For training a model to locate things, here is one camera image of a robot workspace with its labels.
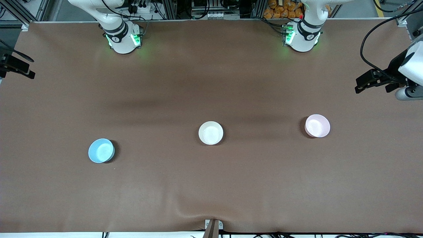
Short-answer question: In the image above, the pink bowl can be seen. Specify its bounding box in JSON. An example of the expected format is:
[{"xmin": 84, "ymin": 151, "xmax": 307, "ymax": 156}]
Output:
[{"xmin": 304, "ymin": 114, "xmax": 331, "ymax": 138}]

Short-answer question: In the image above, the blue bowl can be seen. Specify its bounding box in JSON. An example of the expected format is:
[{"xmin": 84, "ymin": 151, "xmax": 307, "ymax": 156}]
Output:
[{"xmin": 88, "ymin": 138, "xmax": 115, "ymax": 163}]

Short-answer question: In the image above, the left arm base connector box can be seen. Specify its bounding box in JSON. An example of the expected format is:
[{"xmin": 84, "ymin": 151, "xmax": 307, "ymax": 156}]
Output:
[{"xmin": 281, "ymin": 24, "xmax": 295, "ymax": 46}]

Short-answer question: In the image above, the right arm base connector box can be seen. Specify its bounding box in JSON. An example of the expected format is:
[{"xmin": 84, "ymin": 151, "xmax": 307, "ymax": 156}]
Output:
[{"xmin": 131, "ymin": 26, "xmax": 144, "ymax": 47}]

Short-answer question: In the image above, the white bowl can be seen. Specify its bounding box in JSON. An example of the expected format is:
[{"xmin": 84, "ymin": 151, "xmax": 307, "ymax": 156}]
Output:
[{"xmin": 198, "ymin": 121, "xmax": 224, "ymax": 145}]

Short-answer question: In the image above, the orange snack pile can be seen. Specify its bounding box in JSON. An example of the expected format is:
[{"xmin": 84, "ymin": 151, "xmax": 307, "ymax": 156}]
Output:
[{"xmin": 263, "ymin": 0, "xmax": 332, "ymax": 19}]

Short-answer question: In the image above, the white power strip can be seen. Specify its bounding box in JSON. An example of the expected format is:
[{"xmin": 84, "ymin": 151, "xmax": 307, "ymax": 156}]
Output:
[{"xmin": 127, "ymin": 0, "xmax": 152, "ymax": 14}]

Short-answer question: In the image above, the white connector block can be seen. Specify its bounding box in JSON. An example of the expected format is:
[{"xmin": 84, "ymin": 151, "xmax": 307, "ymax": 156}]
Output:
[{"xmin": 208, "ymin": 11, "xmax": 232, "ymax": 20}]

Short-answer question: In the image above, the brown table mat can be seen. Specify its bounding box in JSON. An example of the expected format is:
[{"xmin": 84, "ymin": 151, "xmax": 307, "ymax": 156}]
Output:
[{"xmin": 0, "ymin": 19, "xmax": 423, "ymax": 234}]

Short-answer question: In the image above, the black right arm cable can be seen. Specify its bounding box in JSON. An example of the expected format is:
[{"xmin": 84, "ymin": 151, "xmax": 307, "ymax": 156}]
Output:
[{"xmin": 0, "ymin": 39, "xmax": 35, "ymax": 63}]

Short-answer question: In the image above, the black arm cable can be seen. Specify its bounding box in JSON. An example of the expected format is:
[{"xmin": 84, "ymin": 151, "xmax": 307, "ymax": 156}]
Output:
[
  {"xmin": 0, "ymin": 39, "xmax": 35, "ymax": 63},
  {"xmin": 360, "ymin": 7, "xmax": 423, "ymax": 83}
]

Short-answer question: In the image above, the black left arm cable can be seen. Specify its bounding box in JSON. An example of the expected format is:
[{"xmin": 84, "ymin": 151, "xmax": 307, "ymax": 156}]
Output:
[{"xmin": 360, "ymin": 7, "xmax": 423, "ymax": 83}]

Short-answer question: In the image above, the aluminium corner frame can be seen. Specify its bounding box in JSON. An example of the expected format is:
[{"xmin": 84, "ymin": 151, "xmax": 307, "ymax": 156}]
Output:
[
  {"xmin": 0, "ymin": 0, "xmax": 51, "ymax": 31},
  {"xmin": 395, "ymin": 0, "xmax": 423, "ymax": 41}
]

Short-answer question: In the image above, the aluminium frame post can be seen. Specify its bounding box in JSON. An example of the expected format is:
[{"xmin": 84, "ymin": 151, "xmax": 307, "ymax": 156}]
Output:
[
  {"xmin": 161, "ymin": 0, "xmax": 177, "ymax": 20},
  {"xmin": 250, "ymin": 0, "xmax": 267, "ymax": 19}
]

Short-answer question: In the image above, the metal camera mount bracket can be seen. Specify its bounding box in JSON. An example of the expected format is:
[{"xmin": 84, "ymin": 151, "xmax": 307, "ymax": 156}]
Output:
[{"xmin": 203, "ymin": 219, "xmax": 224, "ymax": 238}]

